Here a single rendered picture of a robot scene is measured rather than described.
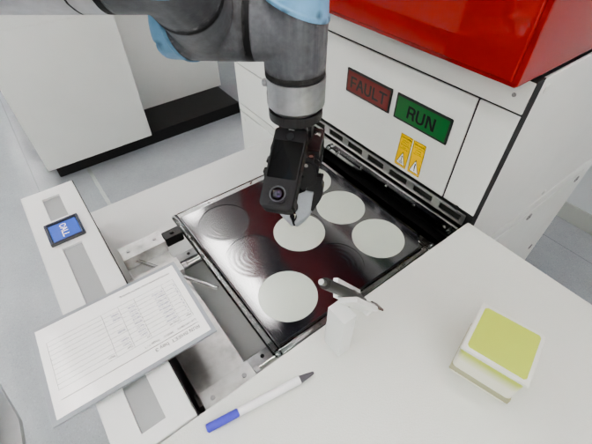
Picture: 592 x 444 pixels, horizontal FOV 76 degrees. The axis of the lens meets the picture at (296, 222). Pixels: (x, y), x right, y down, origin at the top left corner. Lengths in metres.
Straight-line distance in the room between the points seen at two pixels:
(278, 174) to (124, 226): 0.52
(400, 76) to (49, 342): 0.67
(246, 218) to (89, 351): 0.37
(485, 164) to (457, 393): 0.34
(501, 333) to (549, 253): 1.74
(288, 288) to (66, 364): 0.33
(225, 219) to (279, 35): 0.43
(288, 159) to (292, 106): 0.07
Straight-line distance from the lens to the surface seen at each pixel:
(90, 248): 0.72
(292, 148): 0.51
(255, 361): 0.65
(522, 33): 0.54
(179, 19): 0.39
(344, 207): 0.79
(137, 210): 0.97
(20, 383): 1.86
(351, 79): 0.80
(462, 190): 0.71
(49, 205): 0.85
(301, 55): 0.45
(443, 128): 0.69
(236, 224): 0.76
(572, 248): 2.33
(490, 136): 0.65
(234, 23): 0.45
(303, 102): 0.47
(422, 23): 0.61
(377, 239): 0.74
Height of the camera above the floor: 1.44
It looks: 46 degrees down
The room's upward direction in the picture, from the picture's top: straight up
